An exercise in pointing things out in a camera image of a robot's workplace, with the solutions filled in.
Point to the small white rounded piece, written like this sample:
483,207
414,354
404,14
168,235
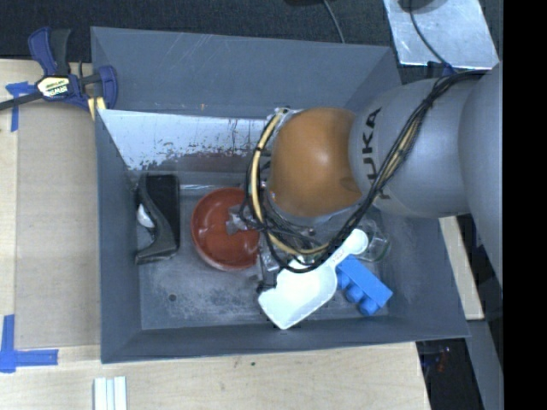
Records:
144,218

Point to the clear glass cup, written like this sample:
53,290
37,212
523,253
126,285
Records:
379,244

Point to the white plastic scoop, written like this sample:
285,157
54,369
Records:
299,297

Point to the grey metal bin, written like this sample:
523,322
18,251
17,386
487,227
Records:
205,75

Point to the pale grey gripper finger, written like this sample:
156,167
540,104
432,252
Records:
232,227
237,212

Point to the blue toy brick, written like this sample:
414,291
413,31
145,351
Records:
363,286

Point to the black wedge-shaped holder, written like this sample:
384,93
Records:
164,203

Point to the red round bowl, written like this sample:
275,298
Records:
215,246

